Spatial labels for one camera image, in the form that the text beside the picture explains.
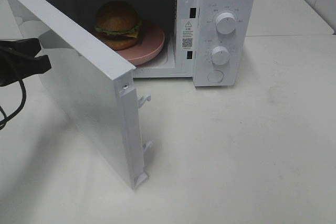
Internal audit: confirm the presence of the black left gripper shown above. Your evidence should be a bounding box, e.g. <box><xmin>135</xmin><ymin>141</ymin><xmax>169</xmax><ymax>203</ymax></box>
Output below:
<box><xmin>1</xmin><ymin>38</ymin><xmax>51</xmax><ymax>87</ymax></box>

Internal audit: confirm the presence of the white microwave door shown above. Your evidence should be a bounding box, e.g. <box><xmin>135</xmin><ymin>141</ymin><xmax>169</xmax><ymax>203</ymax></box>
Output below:
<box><xmin>8</xmin><ymin>0</ymin><xmax>151</xmax><ymax>188</ymax></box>

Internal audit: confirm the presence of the burger with lettuce and cheese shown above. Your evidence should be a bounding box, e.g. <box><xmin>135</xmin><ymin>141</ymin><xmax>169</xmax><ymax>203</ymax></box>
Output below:
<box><xmin>94</xmin><ymin>1</ymin><xmax>142</xmax><ymax>50</ymax></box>

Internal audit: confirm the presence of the pink round plate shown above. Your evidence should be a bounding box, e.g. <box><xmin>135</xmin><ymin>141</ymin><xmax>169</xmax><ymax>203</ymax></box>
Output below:
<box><xmin>117</xmin><ymin>20</ymin><xmax>165</xmax><ymax>66</ymax></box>

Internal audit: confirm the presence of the round white door release button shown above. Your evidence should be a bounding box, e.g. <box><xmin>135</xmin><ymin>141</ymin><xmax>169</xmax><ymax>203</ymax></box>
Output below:
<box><xmin>207</xmin><ymin>70</ymin><xmax>224</xmax><ymax>83</ymax></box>

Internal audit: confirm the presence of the white microwave knob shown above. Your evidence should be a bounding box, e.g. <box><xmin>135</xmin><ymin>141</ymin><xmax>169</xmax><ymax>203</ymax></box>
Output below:
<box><xmin>215</xmin><ymin>11</ymin><xmax>237</xmax><ymax>35</ymax></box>
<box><xmin>211</xmin><ymin>46</ymin><xmax>230</xmax><ymax>66</ymax></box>

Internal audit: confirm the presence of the white warning label sticker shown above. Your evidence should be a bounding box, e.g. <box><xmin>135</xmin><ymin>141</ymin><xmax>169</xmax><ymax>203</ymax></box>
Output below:
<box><xmin>181</xmin><ymin>19</ymin><xmax>195</xmax><ymax>49</ymax></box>

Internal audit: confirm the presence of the white microwave oven body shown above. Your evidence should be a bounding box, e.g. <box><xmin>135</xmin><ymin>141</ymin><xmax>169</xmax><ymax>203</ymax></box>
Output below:
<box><xmin>46</xmin><ymin>0</ymin><xmax>254</xmax><ymax>87</ymax></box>

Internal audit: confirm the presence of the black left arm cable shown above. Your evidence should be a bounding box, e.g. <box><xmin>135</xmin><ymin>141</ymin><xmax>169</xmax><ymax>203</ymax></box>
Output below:
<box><xmin>0</xmin><ymin>47</ymin><xmax>27</xmax><ymax>130</ymax></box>

